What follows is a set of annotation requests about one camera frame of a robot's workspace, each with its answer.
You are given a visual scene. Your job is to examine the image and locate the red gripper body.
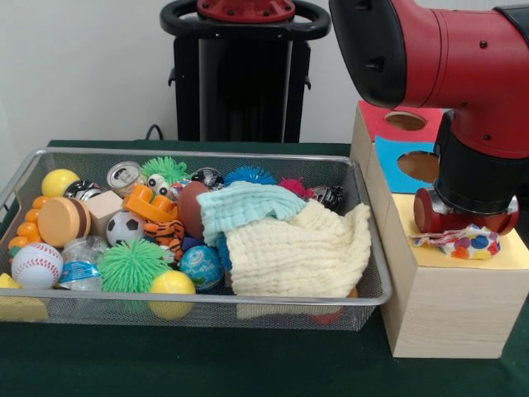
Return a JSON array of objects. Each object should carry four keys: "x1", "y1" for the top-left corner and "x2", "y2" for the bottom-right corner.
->
[{"x1": 413, "y1": 186, "x2": 520, "y2": 235}]

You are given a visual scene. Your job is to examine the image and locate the colourful patterned cloth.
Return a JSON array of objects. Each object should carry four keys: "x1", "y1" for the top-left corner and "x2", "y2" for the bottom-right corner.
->
[{"x1": 408, "y1": 225, "x2": 502, "y2": 261}]

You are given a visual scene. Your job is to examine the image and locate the wooden box with three holes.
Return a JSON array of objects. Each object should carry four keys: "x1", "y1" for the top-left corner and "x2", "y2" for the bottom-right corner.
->
[{"x1": 349, "y1": 101, "x2": 529, "y2": 359}]

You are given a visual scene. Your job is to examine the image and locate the silver mesh bin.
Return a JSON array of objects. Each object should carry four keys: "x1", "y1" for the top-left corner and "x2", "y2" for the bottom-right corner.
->
[{"x1": 0, "y1": 146, "x2": 393, "y2": 332}]

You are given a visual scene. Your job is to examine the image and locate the cream waffle cloth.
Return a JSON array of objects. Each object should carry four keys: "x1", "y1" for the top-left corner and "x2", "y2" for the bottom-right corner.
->
[{"x1": 222, "y1": 200, "x2": 373, "y2": 299}]

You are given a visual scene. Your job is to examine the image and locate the light blue waffle cloth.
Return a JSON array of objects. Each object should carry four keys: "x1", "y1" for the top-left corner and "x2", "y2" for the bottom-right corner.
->
[{"x1": 196, "y1": 180, "x2": 309, "y2": 247}]

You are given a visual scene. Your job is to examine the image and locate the blue globe ball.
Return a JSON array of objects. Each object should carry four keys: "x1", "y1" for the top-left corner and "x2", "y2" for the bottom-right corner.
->
[{"x1": 179, "y1": 245, "x2": 224, "y2": 290}]

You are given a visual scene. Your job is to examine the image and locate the brown toy football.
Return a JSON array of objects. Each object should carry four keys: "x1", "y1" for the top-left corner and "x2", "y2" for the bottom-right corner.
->
[{"x1": 177, "y1": 181, "x2": 212, "y2": 239}]

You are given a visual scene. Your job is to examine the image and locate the yellow ball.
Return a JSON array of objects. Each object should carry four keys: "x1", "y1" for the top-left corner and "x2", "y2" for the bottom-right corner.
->
[{"x1": 148, "y1": 270, "x2": 198, "y2": 322}]

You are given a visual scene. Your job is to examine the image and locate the dark green table cloth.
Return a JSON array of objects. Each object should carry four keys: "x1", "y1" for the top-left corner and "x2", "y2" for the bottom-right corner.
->
[{"x1": 0, "y1": 139, "x2": 529, "y2": 397}]

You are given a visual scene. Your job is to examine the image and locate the green spiky rubber ball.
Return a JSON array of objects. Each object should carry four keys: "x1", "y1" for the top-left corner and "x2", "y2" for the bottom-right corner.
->
[{"x1": 97, "y1": 237, "x2": 173, "y2": 294}]

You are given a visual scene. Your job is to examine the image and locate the small soccer ball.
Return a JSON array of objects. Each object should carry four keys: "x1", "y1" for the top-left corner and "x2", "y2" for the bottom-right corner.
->
[{"x1": 106, "y1": 210, "x2": 146, "y2": 247}]

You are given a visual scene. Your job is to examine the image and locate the plain wooden cube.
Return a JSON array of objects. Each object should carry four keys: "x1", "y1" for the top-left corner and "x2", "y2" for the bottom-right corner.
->
[{"x1": 84, "y1": 189, "x2": 125, "y2": 241}]

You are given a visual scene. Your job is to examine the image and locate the round wooden burger toy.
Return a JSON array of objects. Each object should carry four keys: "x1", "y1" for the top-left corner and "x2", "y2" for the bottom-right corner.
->
[{"x1": 37, "y1": 197, "x2": 93, "y2": 248}]

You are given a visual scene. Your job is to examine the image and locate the white baseball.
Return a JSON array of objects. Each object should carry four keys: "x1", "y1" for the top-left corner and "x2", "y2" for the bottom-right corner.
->
[{"x1": 11, "y1": 242, "x2": 65, "y2": 289}]

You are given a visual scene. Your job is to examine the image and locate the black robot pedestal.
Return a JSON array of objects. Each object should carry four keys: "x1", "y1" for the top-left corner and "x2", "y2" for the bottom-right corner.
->
[{"x1": 160, "y1": 0, "x2": 334, "y2": 144}]

